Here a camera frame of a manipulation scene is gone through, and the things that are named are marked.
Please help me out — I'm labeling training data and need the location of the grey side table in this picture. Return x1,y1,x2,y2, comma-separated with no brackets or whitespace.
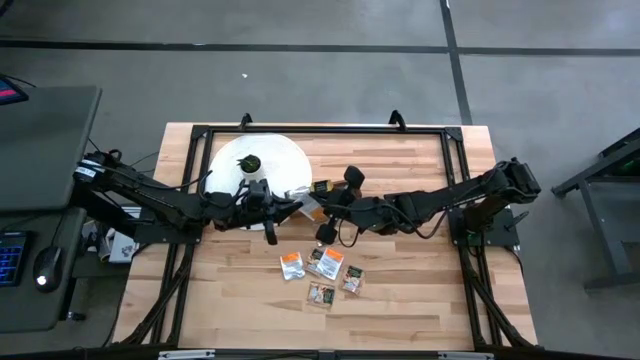
0,84,103,212

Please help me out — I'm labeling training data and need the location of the black keyboard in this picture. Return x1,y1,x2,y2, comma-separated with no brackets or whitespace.
0,229,29,289

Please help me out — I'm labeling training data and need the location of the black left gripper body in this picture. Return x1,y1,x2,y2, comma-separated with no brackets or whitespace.
219,179,279,246

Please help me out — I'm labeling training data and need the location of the small green succulent plant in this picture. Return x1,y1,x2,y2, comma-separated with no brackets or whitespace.
236,153,262,172

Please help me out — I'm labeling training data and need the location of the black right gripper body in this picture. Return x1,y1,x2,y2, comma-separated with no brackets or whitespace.
315,165,394,246

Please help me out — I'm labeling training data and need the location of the white plant pot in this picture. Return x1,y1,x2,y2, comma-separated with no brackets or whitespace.
242,162,266,184

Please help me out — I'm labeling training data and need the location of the silver green front packet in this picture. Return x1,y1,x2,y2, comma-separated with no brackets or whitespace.
306,281,336,309

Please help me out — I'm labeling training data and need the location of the silver metal bracket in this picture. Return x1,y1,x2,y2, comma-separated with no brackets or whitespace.
437,351,496,360
157,349,216,360

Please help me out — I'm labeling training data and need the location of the black computer mouse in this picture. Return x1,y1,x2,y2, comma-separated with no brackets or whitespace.
32,244,65,294

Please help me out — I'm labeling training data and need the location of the brown wooden compartment tray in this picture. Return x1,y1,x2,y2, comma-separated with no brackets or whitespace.
284,178,362,210

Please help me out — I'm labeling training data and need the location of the white paper box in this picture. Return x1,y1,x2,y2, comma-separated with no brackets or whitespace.
82,204,141,265

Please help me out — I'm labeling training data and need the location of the grey computer desk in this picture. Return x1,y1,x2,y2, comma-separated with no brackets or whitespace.
0,207,89,335

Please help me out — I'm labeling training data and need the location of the white round mat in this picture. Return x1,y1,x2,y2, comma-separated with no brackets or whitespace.
204,133,314,232

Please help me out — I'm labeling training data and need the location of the black metal cart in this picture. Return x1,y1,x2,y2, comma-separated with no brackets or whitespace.
551,127,640,291

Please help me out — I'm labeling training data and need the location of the tablet with pink screen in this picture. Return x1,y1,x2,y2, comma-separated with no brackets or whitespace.
0,74,30,106

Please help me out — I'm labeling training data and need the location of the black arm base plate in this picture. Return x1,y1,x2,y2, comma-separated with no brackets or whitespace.
133,204,204,245
448,207,521,247

